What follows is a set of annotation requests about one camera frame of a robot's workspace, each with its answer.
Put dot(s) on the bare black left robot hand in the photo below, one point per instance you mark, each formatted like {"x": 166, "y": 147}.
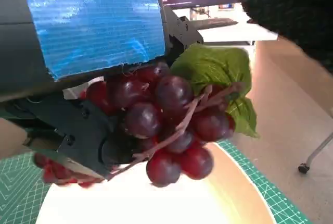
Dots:
{"x": 91, "y": 26}

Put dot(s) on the white desk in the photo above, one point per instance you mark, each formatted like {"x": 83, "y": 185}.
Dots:
{"x": 234, "y": 34}

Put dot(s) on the white square plate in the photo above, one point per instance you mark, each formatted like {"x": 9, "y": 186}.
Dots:
{"x": 156, "y": 203}

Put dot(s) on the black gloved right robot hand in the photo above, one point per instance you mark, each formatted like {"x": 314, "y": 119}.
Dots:
{"x": 291, "y": 7}

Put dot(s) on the red toy grape bunch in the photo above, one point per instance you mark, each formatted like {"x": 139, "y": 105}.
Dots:
{"x": 171, "y": 91}

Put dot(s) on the black keyboard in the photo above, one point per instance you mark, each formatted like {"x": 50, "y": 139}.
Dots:
{"x": 216, "y": 23}

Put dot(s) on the green cutting mat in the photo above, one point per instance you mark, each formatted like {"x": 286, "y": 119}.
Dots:
{"x": 281, "y": 200}

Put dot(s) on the silver chair leg with caster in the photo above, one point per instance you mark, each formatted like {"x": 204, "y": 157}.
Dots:
{"x": 318, "y": 151}

